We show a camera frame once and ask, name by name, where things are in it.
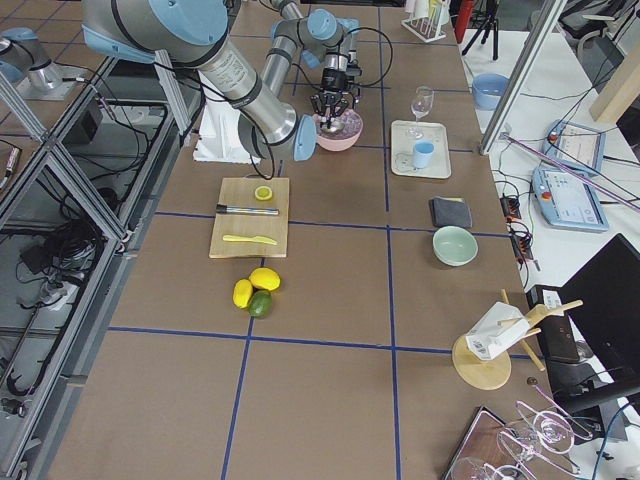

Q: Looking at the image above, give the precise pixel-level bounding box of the pink bowl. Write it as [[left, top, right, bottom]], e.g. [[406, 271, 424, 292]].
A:
[[313, 108, 363, 152]]

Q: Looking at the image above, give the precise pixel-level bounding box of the wooden cutting board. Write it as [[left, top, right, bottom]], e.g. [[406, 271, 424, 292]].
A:
[[209, 177, 290, 259]]

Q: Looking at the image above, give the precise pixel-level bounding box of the metal ice scoop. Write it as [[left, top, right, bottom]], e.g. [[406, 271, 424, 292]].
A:
[[318, 119, 345, 138]]

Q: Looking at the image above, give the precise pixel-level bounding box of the steel rod tool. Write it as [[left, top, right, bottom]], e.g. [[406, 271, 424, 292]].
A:
[[216, 204, 280, 216]]

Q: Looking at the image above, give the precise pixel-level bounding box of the green ceramic bowl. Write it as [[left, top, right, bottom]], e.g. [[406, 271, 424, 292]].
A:
[[432, 226, 479, 267]]

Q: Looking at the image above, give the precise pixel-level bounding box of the aluminium frame post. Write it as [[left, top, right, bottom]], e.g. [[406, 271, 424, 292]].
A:
[[479, 0, 567, 155]]

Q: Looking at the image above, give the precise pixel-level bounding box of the blue bowl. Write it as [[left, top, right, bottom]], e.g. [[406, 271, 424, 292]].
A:
[[472, 73, 509, 111]]

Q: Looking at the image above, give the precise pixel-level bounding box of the red cylinder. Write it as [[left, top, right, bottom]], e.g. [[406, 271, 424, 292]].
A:
[[454, 0, 474, 44]]

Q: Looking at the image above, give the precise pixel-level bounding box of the green lime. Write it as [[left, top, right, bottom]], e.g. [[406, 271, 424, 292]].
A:
[[248, 290, 273, 318]]

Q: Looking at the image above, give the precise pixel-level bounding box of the white rod with green tip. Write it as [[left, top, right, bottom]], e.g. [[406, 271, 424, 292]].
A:
[[499, 130, 640, 207]]

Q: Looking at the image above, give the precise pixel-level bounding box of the black tripod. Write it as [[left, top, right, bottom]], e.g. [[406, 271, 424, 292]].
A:
[[461, 0, 500, 61]]

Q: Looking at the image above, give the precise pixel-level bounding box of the grey folded cloth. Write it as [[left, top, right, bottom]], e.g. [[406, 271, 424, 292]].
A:
[[429, 197, 473, 229]]

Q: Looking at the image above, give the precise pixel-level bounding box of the near blue teach pendant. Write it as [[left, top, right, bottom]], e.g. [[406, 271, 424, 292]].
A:
[[532, 167, 609, 232]]

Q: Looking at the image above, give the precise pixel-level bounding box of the white carton on stand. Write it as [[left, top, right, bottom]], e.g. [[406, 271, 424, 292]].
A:
[[465, 302, 530, 361]]

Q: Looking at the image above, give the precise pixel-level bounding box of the black monitor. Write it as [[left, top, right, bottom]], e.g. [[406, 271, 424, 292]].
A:
[[528, 233, 639, 413]]

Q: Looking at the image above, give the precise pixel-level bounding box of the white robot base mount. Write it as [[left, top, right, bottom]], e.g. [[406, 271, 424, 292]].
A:
[[193, 100, 261, 164]]

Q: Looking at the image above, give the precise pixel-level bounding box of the white wire cup rack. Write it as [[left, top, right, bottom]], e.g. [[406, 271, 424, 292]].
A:
[[401, 0, 450, 43]]

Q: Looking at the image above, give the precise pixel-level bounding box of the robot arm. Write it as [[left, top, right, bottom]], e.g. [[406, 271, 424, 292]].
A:
[[261, 1, 362, 134], [82, 0, 316, 161]]

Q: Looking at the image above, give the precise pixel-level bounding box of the dark tray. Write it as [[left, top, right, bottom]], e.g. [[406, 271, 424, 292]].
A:
[[441, 406, 513, 479]]

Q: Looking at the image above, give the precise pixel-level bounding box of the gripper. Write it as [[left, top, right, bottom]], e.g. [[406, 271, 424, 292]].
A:
[[310, 69, 360, 128]]

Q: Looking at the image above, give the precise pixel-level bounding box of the clear wine glass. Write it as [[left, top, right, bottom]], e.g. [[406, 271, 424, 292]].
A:
[[407, 86, 435, 139]]

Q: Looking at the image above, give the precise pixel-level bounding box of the large yellow lemon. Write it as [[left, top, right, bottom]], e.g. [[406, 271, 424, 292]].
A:
[[249, 267, 281, 291]]

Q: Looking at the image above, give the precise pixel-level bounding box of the yellow plastic knife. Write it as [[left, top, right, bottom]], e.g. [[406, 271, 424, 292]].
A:
[[222, 234, 278, 246]]

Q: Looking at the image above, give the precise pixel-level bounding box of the lemon half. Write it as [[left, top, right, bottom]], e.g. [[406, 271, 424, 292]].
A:
[[254, 185, 274, 201]]

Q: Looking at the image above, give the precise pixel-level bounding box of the blue plastic cup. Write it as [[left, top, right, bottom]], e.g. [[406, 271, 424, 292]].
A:
[[412, 140, 435, 170]]

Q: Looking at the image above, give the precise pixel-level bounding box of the blue teach pendant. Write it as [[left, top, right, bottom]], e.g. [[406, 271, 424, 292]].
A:
[[532, 167, 609, 232], [543, 120, 606, 176]]

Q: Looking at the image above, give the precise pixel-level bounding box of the wooden stand with base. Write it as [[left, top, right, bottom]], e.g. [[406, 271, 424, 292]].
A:
[[452, 289, 583, 390]]

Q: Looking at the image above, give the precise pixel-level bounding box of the cream bear serving tray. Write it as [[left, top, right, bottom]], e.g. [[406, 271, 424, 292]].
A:
[[390, 120, 451, 179]]

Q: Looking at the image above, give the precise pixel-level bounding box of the wine glass rack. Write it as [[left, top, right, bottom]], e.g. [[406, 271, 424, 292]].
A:
[[452, 377, 593, 479]]

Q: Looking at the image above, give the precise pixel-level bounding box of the small yellow lemon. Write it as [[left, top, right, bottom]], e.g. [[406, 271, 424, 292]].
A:
[[232, 278, 254, 309]]

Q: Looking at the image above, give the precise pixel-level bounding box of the far blue teach pendant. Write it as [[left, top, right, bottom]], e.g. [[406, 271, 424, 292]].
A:
[[543, 120, 606, 176]]

